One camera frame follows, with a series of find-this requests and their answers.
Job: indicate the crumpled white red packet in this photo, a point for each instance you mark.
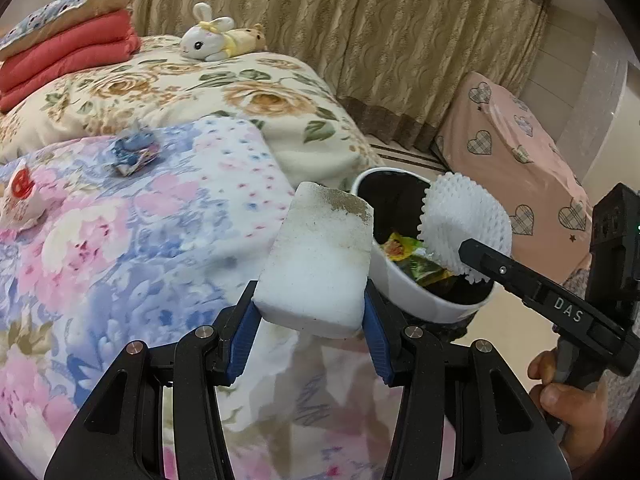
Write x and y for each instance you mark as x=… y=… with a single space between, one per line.
x=20 y=195

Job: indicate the white sponge block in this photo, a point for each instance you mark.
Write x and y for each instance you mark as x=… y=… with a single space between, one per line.
x=320 y=270

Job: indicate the beige rose print blanket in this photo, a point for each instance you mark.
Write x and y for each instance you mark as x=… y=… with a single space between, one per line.
x=280 y=100

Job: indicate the pink heart print cover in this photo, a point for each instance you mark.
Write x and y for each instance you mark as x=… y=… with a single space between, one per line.
x=525 y=160

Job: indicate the pastel floral blanket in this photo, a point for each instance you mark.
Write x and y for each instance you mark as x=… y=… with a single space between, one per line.
x=150 y=260

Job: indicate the white round trash bin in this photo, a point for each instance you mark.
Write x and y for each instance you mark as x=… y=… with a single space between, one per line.
x=430 y=300

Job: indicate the beige patterned curtain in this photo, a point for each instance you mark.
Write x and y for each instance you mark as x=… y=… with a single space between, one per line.
x=375 y=30

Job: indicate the white plush bunny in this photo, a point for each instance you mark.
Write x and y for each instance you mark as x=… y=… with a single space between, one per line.
x=205 y=40

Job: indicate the red folded quilt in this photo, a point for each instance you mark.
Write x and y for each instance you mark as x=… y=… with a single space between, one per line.
x=65 y=55

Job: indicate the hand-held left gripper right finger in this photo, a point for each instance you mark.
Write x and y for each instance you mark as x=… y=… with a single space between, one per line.
x=379 y=345

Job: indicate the blue patterned pillow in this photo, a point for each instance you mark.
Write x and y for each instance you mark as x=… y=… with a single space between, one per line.
x=60 y=15

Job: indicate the blue crumpled wrapper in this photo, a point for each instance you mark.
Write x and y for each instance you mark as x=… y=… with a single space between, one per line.
x=134 y=150

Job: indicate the yellow plush bear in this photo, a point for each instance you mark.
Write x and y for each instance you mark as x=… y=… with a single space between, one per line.
x=247 y=40

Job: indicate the white foam fruit net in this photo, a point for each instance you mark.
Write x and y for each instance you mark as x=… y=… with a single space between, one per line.
x=465 y=220

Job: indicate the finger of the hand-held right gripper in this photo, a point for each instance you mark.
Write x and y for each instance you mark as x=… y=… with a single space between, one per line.
x=495 y=267

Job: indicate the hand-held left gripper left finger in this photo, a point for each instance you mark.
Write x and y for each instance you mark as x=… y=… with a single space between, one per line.
x=240 y=347

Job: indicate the person's right hand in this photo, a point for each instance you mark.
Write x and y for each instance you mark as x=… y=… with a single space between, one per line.
x=580 y=415

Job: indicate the yellow snack wrapper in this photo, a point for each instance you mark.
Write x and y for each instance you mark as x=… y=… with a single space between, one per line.
x=415 y=260

